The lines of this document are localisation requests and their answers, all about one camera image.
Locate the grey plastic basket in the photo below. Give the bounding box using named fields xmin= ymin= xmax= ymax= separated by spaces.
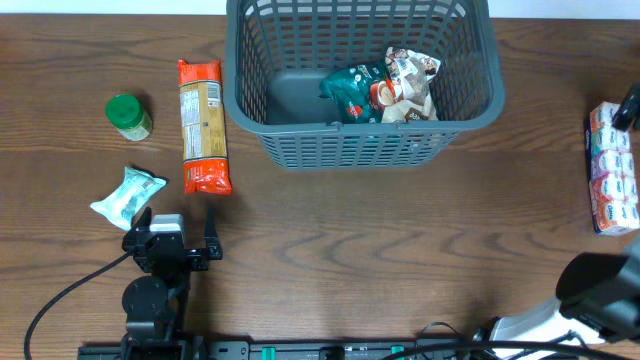
xmin=224 ymin=0 xmax=505 ymax=170

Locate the multipack of small cartons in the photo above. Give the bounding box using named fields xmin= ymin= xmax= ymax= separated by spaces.
xmin=584 ymin=102 xmax=639 ymax=236

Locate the beige brown snack bag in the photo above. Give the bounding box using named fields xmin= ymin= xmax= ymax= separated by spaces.
xmin=381 ymin=46 xmax=441 ymax=123

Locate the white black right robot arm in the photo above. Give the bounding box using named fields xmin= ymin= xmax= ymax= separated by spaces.
xmin=473 ymin=84 xmax=639 ymax=360

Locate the orange spaghetti packet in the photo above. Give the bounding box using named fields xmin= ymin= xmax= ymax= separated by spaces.
xmin=178 ymin=60 xmax=232 ymax=195

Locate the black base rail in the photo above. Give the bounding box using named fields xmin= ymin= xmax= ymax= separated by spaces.
xmin=77 ymin=334 xmax=463 ymax=360

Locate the mint green snack packet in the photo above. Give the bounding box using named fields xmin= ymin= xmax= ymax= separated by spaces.
xmin=90 ymin=167 xmax=167 ymax=231

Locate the green lidded jar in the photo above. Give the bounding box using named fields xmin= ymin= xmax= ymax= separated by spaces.
xmin=105 ymin=94 xmax=153 ymax=141

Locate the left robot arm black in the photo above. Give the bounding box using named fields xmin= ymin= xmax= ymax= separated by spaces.
xmin=122 ymin=208 xmax=223 ymax=351

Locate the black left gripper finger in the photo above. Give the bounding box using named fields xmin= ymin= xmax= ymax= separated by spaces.
xmin=204 ymin=207 xmax=219 ymax=249
xmin=132 ymin=207 xmax=152 ymax=230

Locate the black cable left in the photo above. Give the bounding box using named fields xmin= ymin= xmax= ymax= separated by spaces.
xmin=23 ymin=251 xmax=135 ymax=360

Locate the green Nescafe coffee bag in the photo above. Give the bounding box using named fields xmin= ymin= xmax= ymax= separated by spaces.
xmin=319 ymin=61 xmax=388 ymax=124

